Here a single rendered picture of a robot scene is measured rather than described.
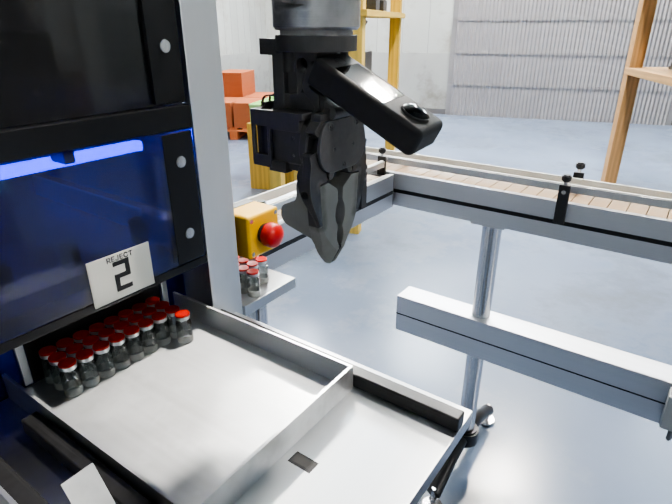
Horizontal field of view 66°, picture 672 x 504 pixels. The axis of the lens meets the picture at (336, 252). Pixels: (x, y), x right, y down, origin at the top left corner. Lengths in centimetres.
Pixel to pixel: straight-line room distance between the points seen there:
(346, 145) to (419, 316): 113
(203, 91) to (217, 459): 45
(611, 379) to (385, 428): 92
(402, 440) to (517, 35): 797
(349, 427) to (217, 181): 38
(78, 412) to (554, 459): 156
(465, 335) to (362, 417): 92
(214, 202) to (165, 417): 30
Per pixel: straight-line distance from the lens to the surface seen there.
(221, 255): 79
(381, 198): 137
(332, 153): 46
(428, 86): 858
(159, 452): 62
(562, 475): 191
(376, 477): 58
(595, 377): 147
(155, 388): 71
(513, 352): 150
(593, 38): 847
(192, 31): 72
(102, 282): 68
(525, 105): 848
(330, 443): 61
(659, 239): 127
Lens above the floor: 130
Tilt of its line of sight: 24 degrees down
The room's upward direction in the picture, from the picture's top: straight up
